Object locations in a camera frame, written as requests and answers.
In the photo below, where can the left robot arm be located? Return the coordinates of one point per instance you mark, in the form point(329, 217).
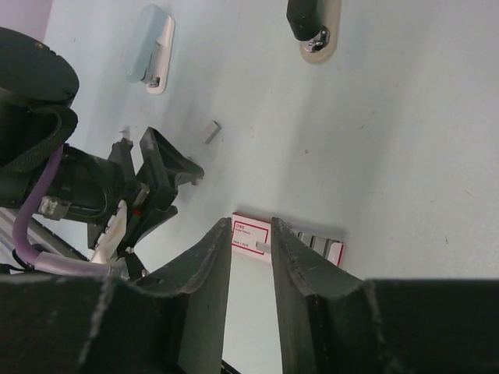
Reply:
point(42, 174)

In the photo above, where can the beige black stapler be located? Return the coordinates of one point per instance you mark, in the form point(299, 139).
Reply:
point(315, 25)

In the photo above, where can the red staple box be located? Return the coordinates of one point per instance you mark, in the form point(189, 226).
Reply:
point(246, 231)

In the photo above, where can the staple strip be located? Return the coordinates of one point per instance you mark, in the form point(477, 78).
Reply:
point(210, 132)
point(263, 247)

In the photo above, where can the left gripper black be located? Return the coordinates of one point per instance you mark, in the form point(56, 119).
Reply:
point(149, 194)

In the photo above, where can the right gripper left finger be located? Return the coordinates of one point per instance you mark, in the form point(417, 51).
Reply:
point(171, 321)

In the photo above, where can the aluminium frame rail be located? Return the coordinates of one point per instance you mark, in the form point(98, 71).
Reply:
point(40, 238)

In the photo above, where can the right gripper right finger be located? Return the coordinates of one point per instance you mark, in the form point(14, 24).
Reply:
point(330, 321)

